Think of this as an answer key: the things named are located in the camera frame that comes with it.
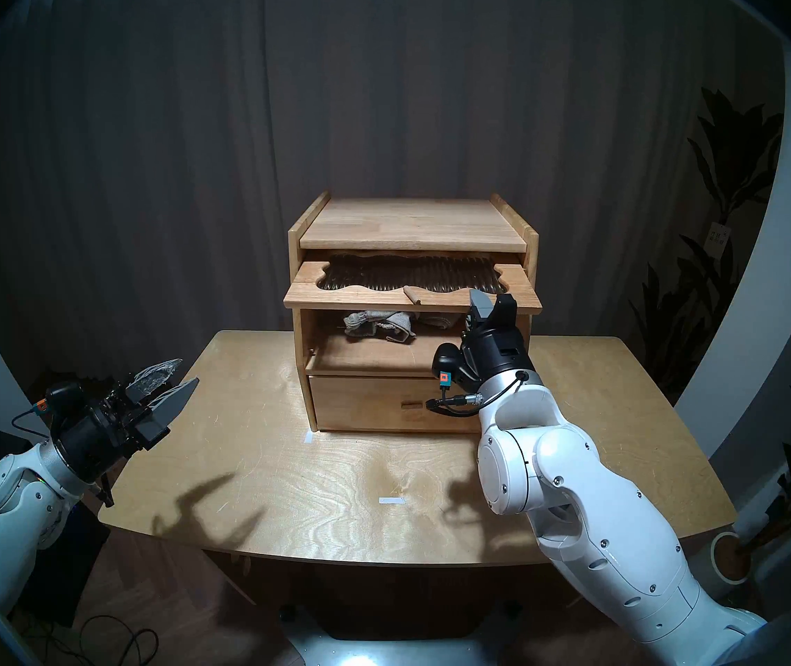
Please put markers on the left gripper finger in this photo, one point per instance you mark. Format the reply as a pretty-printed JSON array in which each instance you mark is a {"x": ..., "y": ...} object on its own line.
[
  {"x": 152, "y": 380},
  {"x": 159, "y": 415}
]

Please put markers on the wooden drawer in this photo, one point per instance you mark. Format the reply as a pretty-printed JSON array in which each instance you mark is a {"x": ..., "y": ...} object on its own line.
[{"x": 367, "y": 404}]

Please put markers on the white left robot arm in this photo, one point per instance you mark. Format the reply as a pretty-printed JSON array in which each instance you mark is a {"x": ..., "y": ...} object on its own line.
[{"x": 6, "y": 505}]

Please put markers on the grey pants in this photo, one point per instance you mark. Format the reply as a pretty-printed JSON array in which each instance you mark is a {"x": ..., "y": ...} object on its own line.
[{"x": 374, "y": 322}]

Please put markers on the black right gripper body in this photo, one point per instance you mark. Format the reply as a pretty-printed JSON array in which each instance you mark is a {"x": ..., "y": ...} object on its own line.
[{"x": 496, "y": 352}]

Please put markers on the tall dark leafy plant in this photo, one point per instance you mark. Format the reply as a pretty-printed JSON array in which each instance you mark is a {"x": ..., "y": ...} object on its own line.
[{"x": 735, "y": 151}]

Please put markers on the wooden cabinet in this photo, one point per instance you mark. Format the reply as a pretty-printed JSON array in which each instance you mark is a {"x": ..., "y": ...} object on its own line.
[{"x": 409, "y": 224}]

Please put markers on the black computer tower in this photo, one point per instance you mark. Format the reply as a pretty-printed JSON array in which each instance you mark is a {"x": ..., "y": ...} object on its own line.
[{"x": 69, "y": 574}]

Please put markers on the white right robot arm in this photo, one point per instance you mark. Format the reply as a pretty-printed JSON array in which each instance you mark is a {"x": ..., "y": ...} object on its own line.
[{"x": 576, "y": 477}]

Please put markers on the white plant pot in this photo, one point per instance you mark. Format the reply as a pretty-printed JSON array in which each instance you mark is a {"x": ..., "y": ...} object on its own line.
[{"x": 732, "y": 560}]

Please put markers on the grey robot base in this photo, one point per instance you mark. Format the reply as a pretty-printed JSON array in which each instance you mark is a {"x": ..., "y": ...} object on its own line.
[{"x": 395, "y": 654}]

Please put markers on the grey curtain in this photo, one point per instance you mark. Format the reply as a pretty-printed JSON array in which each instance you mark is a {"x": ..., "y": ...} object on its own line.
[{"x": 159, "y": 186}]

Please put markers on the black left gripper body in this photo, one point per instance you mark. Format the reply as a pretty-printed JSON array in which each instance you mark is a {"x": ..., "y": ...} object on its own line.
[{"x": 97, "y": 439}]

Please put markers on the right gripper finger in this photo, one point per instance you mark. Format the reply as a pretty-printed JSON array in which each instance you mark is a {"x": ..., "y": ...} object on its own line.
[
  {"x": 481, "y": 307},
  {"x": 505, "y": 309}
]

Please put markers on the white plant tag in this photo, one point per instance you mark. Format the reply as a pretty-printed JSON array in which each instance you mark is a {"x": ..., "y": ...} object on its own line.
[{"x": 717, "y": 240}]

